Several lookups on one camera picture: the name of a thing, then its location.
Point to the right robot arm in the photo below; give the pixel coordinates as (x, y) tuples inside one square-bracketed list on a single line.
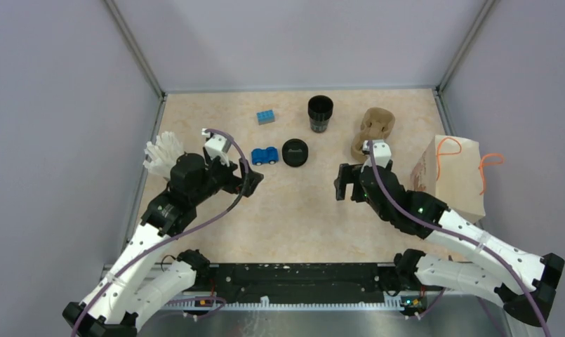
[(523, 284)]

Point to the black cup lid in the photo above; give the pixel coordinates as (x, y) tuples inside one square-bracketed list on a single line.
[(295, 152)]

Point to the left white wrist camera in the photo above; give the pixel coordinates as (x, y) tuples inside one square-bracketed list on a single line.
[(216, 147)]

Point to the blue toy brick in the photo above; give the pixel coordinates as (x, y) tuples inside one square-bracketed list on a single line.
[(265, 117)]

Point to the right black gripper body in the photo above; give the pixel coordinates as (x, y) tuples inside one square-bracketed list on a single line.
[(384, 211)]

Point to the white straws bundle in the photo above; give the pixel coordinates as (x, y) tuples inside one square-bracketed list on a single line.
[(162, 154)]

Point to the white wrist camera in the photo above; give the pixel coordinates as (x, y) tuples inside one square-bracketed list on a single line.
[(380, 151), (216, 147)]

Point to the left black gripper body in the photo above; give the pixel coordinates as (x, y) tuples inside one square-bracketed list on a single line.
[(220, 176)]

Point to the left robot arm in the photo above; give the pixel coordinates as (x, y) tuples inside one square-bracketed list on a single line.
[(121, 304)]

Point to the blue toy car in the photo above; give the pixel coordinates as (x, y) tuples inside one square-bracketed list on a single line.
[(268, 155)]

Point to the brown cardboard cup carrier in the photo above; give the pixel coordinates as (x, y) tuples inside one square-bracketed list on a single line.
[(377, 123)]

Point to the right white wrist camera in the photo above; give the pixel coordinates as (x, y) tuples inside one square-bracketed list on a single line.
[(380, 151)]

